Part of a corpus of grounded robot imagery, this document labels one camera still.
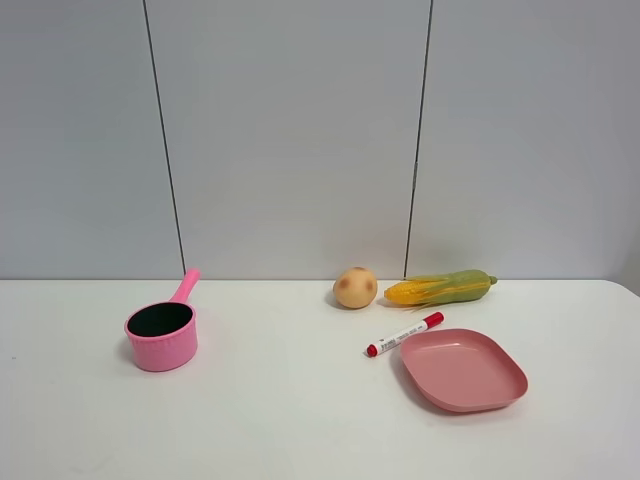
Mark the tan toy potato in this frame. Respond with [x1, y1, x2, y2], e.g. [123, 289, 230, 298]
[333, 267, 378, 309]

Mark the red white marker pen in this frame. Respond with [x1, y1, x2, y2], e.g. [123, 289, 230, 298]
[364, 312, 444, 358]

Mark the yellow green toy corn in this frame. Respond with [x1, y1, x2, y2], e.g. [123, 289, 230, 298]
[384, 269, 498, 309]

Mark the pink toy saucepan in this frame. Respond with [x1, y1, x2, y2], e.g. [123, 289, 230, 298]
[124, 269, 200, 372]

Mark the pink square plate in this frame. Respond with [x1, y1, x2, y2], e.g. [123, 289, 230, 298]
[400, 329, 528, 414]

